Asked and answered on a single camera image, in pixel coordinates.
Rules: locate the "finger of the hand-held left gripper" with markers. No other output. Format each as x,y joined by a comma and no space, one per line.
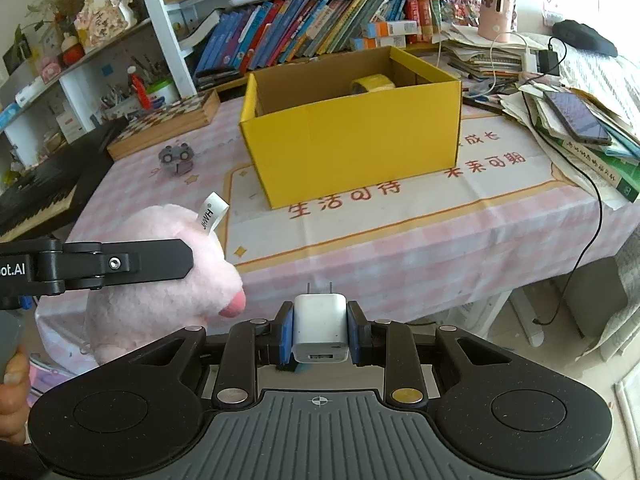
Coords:
150,262

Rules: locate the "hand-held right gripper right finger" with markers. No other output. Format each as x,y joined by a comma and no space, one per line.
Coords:
357,335

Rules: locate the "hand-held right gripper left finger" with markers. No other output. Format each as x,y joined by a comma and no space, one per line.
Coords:
286,335

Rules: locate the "white charger plug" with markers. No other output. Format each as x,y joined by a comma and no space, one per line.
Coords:
320,325

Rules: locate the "pink plush toy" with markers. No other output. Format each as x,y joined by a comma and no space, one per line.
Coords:
150,310

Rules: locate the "yellow cardboard box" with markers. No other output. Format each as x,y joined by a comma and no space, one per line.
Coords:
350,145

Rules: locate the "yellow tape roll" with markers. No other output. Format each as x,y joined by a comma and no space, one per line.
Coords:
372,85

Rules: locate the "person's left hand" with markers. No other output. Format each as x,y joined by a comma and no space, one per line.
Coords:
14,390

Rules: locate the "black electronic keyboard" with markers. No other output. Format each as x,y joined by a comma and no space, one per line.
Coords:
45,185

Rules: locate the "small grey toy car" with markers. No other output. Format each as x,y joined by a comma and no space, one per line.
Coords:
175,159

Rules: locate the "wooden chessboard box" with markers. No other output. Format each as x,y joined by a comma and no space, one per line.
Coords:
165,122

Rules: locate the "white table leg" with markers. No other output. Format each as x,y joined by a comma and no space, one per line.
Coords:
505,315

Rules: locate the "red bottle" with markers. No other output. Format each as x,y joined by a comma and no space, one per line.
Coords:
140,91

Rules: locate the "grey box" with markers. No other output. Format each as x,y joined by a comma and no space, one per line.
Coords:
595,300

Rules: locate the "row of colourful books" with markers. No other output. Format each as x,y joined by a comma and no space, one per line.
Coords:
300,25

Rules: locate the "pile of papers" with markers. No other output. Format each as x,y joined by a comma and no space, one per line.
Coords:
530,110

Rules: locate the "orange blue small carton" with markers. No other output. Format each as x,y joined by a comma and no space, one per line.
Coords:
377,42
390,29

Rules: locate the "green book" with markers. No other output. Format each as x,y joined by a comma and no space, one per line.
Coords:
615,170

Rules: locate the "dark smartphone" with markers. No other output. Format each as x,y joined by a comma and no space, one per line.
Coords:
575,116

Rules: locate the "black power adapter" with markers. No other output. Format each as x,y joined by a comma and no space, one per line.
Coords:
549,62

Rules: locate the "pink cup holder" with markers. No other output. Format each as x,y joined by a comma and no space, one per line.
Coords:
495,7

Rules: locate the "black rounded object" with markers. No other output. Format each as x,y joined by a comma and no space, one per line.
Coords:
585,37

